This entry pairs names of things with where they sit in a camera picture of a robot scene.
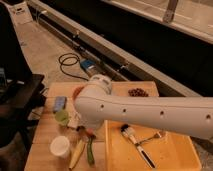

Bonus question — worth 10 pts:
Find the white cup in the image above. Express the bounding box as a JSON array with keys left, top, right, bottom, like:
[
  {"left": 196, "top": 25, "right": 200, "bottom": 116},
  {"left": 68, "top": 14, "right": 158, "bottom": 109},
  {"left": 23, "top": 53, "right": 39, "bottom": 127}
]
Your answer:
[{"left": 50, "top": 136, "right": 70, "bottom": 158}]

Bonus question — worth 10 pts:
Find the yellow banana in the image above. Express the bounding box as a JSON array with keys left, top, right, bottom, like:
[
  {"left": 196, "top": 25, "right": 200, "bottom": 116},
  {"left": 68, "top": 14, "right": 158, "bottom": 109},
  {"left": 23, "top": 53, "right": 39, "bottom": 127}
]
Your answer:
[{"left": 69, "top": 140, "right": 85, "bottom": 169}]

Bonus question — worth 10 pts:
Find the red bowl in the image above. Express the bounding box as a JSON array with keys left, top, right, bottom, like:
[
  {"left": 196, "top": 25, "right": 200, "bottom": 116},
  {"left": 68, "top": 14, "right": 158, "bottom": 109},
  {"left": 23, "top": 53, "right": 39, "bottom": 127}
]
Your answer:
[{"left": 72, "top": 87, "right": 84, "bottom": 101}]

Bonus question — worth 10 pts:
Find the black cable coil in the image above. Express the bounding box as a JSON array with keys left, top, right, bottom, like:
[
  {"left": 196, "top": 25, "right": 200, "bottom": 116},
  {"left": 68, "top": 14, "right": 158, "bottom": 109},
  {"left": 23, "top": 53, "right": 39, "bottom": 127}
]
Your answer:
[{"left": 58, "top": 52, "right": 93, "bottom": 83}]

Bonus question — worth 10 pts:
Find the blue power box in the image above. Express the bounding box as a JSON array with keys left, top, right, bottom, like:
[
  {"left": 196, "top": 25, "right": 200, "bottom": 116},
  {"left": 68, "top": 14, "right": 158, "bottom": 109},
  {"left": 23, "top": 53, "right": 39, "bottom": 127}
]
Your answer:
[{"left": 80, "top": 59, "right": 99, "bottom": 76}]

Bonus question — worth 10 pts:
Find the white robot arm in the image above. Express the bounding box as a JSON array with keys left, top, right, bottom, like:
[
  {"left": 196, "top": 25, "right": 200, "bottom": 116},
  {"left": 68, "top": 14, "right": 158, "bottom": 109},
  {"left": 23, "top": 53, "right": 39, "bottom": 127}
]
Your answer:
[{"left": 74, "top": 74, "right": 213, "bottom": 140}]

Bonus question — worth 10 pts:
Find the metal fork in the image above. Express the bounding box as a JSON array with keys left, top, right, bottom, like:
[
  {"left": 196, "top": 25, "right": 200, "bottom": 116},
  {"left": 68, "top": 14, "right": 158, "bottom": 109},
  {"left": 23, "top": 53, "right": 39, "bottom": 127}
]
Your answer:
[{"left": 139, "top": 131, "right": 166, "bottom": 145}]

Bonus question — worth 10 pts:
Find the dark grapes bunch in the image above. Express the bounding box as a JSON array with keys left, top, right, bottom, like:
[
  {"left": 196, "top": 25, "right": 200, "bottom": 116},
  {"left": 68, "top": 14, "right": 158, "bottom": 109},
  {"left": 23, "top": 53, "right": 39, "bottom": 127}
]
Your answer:
[{"left": 128, "top": 88, "right": 149, "bottom": 97}]

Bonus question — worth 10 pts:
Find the white paper sign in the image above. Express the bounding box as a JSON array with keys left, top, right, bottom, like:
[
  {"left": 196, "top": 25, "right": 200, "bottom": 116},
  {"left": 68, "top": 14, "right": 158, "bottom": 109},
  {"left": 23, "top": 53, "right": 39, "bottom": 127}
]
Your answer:
[{"left": 9, "top": 2, "right": 33, "bottom": 26}]

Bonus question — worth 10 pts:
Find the green cup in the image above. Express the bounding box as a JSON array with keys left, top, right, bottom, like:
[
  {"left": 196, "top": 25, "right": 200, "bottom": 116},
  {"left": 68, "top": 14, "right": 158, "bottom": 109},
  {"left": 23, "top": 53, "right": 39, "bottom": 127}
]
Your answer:
[{"left": 55, "top": 110, "right": 69, "bottom": 126}]

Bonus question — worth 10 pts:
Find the black white brush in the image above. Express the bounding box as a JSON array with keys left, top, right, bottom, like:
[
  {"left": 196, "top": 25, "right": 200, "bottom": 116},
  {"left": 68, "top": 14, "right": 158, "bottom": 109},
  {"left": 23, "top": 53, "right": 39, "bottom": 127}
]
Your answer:
[{"left": 120, "top": 124, "right": 156, "bottom": 169}]

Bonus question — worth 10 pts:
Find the blue sponge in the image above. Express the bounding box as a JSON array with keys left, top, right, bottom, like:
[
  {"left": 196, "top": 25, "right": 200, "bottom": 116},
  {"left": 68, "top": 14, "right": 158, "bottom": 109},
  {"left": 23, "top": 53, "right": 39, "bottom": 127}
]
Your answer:
[{"left": 53, "top": 96, "right": 67, "bottom": 113}]

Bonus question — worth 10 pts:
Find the yellow plastic bin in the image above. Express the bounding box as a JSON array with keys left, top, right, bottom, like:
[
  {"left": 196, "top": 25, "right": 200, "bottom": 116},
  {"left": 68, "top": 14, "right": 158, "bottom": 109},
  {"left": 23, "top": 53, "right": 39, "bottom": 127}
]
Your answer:
[{"left": 105, "top": 121, "right": 201, "bottom": 171}]

